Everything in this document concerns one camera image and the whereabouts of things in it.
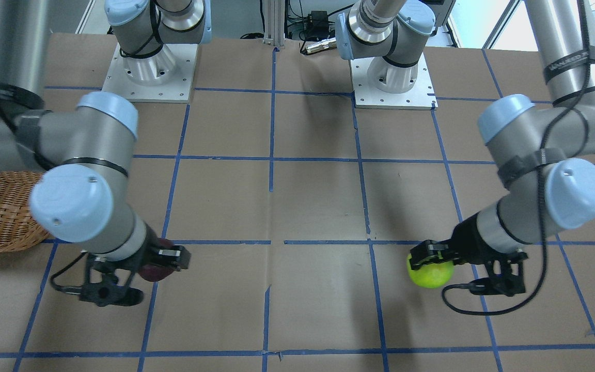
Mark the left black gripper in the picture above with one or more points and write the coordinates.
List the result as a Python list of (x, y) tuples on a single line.
[(466, 235)]

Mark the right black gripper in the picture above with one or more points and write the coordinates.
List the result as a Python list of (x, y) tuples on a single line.
[(151, 249)]

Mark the green apple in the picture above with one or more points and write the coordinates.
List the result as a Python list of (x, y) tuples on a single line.
[(430, 276)]

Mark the dark purple apple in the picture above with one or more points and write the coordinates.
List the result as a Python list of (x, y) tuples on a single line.
[(154, 273)]

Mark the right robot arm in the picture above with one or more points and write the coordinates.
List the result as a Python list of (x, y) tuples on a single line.
[(85, 157)]

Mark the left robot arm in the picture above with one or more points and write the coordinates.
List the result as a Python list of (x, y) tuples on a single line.
[(540, 158)]

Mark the wicker basket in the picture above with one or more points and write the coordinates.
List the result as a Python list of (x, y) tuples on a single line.
[(18, 229)]

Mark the silver metal connector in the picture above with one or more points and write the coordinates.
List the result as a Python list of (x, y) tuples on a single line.
[(318, 47)]

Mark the black power adapter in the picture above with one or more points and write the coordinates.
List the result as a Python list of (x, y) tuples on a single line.
[(317, 22)]

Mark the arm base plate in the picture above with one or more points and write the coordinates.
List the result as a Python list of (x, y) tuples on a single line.
[(163, 78), (379, 85)]

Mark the aluminium frame post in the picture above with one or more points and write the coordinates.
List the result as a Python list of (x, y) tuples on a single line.
[(274, 23)]

